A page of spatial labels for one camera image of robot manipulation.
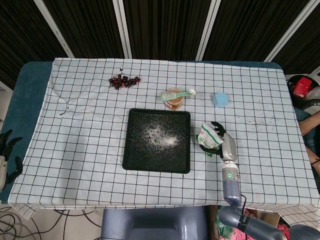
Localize white salt pile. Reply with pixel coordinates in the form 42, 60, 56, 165
142, 122, 180, 147

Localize grey-blue robot torso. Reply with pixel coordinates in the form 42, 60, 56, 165
100, 206, 208, 240

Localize red carton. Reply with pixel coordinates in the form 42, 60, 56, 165
292, 76, 313, 98

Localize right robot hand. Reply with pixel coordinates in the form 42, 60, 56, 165
199, 121, 238, 162

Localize green brush with white bristles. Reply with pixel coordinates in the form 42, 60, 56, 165
160, 90, 191, 101

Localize white black-checked tablecloth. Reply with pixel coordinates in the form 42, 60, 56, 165
7, 57, 317, 221

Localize green cloth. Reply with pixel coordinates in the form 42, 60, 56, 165
216, 212, 233, 238

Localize white green-printed wrapper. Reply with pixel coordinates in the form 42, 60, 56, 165
195, 122, 224, 158

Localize black baking tray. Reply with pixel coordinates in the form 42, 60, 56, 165
121, 107, 192, 175

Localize light blue cube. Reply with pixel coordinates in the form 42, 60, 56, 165
211, 92, 230, 108

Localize person forearm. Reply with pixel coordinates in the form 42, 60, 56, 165
298, 116, 320, 137

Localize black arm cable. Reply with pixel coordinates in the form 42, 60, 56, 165
239, 193, 248, 218

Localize clear jar with orange contents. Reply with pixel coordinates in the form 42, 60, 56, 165
164, 87, 185, 110

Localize white partition frame post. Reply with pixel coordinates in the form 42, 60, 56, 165
112, 0, 133, 59
37, 0, 75, 59
265, 0, 320, 63
196, 0, 222, 60

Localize black waste bin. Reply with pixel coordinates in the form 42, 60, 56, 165
286, 74, 320, 111

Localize black floor cables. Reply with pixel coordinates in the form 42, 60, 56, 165
0, 204, 101, 240

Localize pink cloth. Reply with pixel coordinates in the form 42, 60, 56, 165
229, 208, 254, 240

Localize dark red grape bunch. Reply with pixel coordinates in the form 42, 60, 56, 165
108, 66, 142, 91

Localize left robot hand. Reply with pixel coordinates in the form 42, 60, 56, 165
0, 129, 24, 192

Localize brown cardboard box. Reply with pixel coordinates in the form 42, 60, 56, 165
208, 205, 283, 240

